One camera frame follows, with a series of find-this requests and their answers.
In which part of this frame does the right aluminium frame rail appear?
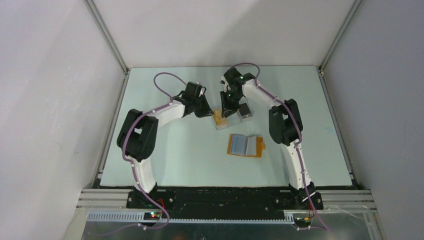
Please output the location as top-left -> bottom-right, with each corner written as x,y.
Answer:
316,0 -> 363,190

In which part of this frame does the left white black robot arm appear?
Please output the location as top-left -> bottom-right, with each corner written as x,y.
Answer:
116,82 -> 213,208

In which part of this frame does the orange leather card holder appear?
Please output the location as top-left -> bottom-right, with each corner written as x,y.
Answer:
226,134 -> 266,158

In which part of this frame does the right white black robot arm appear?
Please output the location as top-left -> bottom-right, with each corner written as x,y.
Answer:
220,67 -> 316,209

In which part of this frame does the aluminium frame rail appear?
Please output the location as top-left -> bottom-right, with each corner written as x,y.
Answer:
316,0 -> 363,190
84,0 -> 130,189

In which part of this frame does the grey slotted cable duct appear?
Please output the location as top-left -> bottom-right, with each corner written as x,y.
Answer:
86,210 -> 295,225

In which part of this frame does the black credit card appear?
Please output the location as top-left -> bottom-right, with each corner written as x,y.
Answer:
237,102 -> 253,122

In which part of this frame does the left aluminium frame rail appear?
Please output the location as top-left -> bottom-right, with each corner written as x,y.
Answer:
84,0 -> 130,189

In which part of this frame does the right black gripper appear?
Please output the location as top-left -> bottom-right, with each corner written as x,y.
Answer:
219,90 -> 242,119

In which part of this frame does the clear plastic card tray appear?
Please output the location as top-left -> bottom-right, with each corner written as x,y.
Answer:
211,98 -> 254,128

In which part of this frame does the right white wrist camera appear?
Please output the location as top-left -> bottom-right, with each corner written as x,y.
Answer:
220,76 -> 229,93

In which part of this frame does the left controller circuit board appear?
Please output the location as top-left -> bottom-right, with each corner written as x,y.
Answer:
143,211 -> 162,221

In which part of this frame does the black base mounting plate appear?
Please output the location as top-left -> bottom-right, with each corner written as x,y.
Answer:
126,186 -> 324,220

